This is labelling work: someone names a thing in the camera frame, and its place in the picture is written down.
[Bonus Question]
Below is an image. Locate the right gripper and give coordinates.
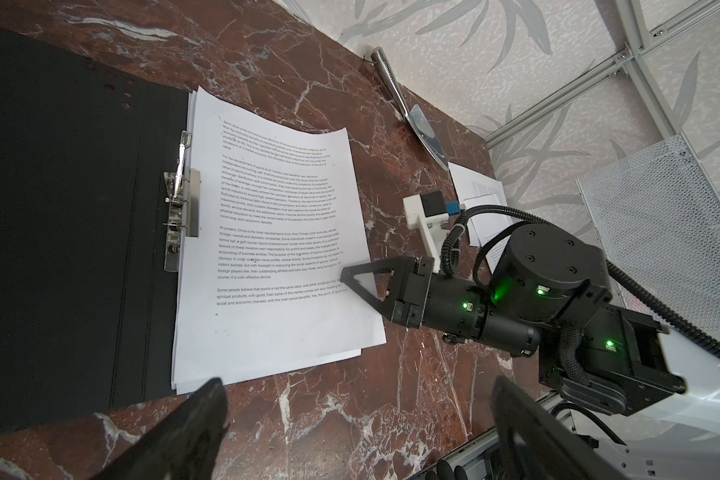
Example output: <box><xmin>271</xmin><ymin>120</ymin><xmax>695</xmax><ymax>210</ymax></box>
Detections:
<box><xmin>340</xmin><ymin>256</ymin><xmax>541</xmax><ymax>357</ymax></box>

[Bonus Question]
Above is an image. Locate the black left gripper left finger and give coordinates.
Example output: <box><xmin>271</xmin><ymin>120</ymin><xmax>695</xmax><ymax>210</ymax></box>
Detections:
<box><xmin>94</xmin><ymin>378</ymin><xmax>228</xmax><ymax>479</ymax></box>

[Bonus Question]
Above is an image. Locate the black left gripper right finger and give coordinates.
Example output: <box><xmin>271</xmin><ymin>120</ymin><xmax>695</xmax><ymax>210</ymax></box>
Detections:
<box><xmin>491</xmin><ymin>377</ymin><xmax>624</xmax><ymax>480</ymax></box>

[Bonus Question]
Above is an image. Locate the printed paper sheet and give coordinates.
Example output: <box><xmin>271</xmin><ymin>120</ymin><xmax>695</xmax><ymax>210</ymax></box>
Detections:
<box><xmin>449</xmin><ymin>162</ymin><xmax>507</xmax><ymax>206</ymax></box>
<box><xmin>171</xmin><ymin>89</ymin><xmax>386</xmax><ymax>394</ymax></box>

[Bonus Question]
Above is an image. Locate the black file folder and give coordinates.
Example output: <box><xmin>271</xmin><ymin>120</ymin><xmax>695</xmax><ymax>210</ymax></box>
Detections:
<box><xmin>0</xmin><ymin>28</ymin><xmax>188</xmax><ymax>435</ymax></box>

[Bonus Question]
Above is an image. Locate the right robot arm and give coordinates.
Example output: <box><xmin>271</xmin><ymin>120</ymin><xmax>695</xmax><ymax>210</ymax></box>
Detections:
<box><xmin>340</xmin><ymin>221</ymin><xmax>720</xmax><ymax>424</ymax></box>

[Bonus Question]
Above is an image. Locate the silver folder lever clip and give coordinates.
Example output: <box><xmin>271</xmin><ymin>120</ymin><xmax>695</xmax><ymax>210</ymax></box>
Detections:
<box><xmin>163</xmin><ymin>130</ymin><xmax>201</xmax><ymax>273</ymax></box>

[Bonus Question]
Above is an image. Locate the blank-side paper sheet right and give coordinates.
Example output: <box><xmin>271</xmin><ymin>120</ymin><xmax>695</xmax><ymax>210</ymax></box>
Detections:
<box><xmin>462</xmin><ymin>193</ymin><xmax>513</xmax><ymax>247</ymax></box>

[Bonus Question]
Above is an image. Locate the silver metal trowel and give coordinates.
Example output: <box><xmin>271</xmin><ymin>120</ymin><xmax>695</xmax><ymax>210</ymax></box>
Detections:
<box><xmin>371</xmin><ymin>47</ymin><xmax>449</xmax><ymax>172</ymax></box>

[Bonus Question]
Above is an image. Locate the white wire mesh basket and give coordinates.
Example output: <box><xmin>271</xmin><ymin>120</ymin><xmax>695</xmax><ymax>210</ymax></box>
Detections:
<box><xmin>577</xmin><ymin>135</ymin><xmax>720</xmax><ymax>333</ymax></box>

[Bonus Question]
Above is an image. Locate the aluminium frame post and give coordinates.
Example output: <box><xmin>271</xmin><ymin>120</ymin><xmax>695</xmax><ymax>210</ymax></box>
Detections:
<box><xmin>485</xmin><ymin>0</ymin><xmax>720</xmax><ymax>148</ymax></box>

